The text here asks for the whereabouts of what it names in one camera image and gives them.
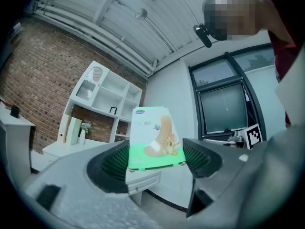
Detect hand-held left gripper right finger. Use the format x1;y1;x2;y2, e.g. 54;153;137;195
182;138;224;179

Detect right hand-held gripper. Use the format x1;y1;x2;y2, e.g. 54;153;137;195
202;124;263;150

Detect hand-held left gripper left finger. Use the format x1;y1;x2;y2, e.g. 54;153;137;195
86;139;131;195

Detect white drawer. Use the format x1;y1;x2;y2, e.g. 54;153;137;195
125;170;163;196

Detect small green item box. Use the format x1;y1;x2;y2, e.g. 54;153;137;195
128;106;187;172

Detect black framed window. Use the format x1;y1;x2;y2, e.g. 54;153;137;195
188;43;276;142

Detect white vase with flowers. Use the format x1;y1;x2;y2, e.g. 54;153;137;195
78;122;93;145

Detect pale green upright books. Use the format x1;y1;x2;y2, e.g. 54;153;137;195
63;115;83;146

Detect white shelf unit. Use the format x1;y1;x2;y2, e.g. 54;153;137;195
57;60;143;146

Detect person's red shirt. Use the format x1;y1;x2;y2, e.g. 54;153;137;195
254;0;305;129

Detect white side cabinet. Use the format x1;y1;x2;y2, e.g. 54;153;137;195
0;101;37;176

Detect small black box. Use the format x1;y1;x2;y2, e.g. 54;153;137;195
10;105;20;119

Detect person's head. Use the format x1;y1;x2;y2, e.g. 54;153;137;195
202;0;271;42

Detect white ceiling pipes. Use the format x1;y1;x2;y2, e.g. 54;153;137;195
33;2;158;78

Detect round ceiling spotlight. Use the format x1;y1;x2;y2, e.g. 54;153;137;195
134;8;149;21

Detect head-worn black camera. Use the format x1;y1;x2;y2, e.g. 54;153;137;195
193;22;213;48

